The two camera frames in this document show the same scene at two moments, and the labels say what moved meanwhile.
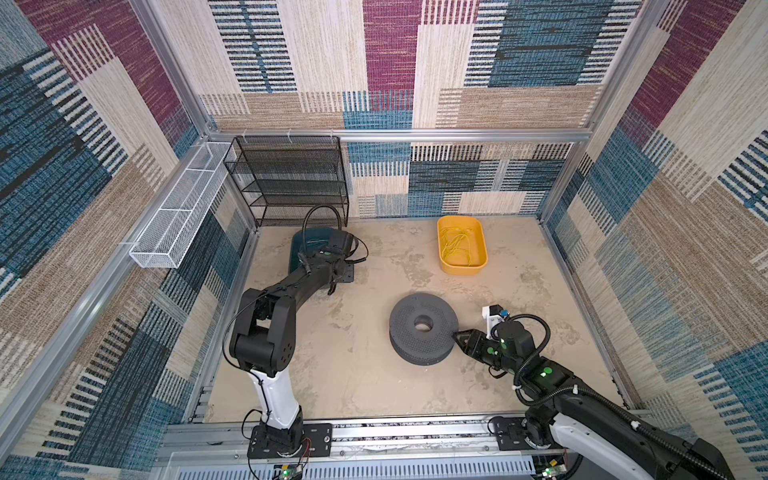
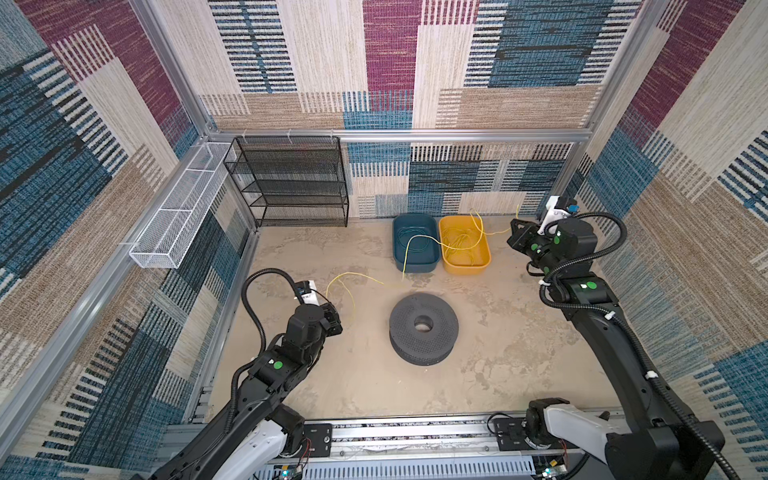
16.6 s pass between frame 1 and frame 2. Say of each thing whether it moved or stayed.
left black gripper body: moved
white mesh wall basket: stayed
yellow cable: moved
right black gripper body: moved
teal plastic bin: moved
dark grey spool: stayed
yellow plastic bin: stayed
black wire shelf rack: stayed
